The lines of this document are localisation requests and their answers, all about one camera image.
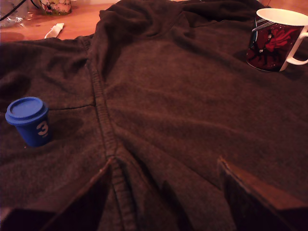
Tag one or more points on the white paper scrap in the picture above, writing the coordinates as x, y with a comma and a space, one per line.
55, 30

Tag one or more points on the large clear water bottle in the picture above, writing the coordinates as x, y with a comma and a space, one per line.
12, 21

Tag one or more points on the blue coffee capsule numbered three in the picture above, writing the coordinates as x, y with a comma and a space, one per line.
29, 122

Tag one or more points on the yellow floral printed mug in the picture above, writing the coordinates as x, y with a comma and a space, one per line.
56, 6

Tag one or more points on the dark brown cloth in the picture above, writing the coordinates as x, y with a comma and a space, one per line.
168, 108

